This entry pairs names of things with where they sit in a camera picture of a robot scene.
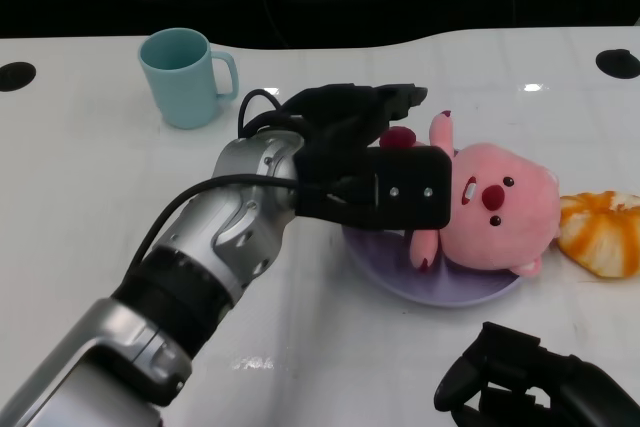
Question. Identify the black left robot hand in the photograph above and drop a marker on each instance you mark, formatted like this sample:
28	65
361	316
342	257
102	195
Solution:
410	187

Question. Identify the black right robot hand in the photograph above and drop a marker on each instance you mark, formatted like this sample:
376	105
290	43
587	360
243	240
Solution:
575	392

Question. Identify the pink plush doll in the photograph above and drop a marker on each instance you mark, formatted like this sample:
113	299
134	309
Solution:
500	217

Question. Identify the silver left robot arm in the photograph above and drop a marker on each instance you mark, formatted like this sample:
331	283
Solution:
240	217

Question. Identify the lavender plastic plate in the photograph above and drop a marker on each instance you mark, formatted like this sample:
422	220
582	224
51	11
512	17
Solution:
400	277

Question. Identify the orange and white peeled orange toy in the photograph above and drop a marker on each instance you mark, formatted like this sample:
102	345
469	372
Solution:
605	237

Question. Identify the black round table grommet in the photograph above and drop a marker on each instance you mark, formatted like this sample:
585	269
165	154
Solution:
16	77
619	64

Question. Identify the light blue plastic cup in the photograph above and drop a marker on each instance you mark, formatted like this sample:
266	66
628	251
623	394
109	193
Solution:
180	92

